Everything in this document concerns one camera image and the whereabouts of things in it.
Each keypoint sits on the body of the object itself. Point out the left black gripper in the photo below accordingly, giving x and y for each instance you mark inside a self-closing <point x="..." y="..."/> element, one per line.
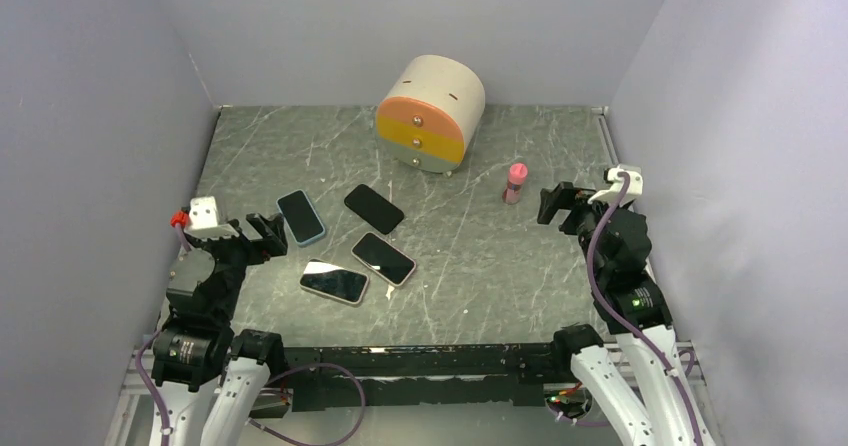
<point x="272" y="243"/>

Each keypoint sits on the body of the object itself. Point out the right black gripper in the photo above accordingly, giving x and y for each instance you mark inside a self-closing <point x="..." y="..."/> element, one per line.
<point x="564" y="195"/>

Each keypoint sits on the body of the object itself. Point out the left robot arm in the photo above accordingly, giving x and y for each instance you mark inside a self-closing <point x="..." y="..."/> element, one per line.
<point x="202" y="297"/>

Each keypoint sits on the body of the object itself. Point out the phone in blue case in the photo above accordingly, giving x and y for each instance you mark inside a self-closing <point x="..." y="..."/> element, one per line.
<point x="301" y="217"/>

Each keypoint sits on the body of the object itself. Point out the phone in cream case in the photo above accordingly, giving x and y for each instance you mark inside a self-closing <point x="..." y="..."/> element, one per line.
<point x="334" y="282"/>

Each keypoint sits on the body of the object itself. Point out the bare black phone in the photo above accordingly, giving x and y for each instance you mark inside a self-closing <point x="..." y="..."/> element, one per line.
<point x="374" y="209"/>

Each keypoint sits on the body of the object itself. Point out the pink capped marker tube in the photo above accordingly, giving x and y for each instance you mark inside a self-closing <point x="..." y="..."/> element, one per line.
<point x="516" y="177"/>

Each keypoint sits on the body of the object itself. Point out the round pastel drawer cabinet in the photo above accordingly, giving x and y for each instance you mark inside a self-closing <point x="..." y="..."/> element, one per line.
<point x="431" y="113"/>

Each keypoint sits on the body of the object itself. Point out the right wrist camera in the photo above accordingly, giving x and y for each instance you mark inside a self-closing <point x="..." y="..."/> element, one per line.
<point x="624" y="185"/>

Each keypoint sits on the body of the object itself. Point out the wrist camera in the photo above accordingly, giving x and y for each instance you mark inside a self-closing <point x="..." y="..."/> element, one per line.
<point x="203" y="219"/>
<point x="624" y="185"/>

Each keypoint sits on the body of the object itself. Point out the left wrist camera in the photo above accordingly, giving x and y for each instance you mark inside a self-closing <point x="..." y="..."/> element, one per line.
<point x="203" y="219"/>

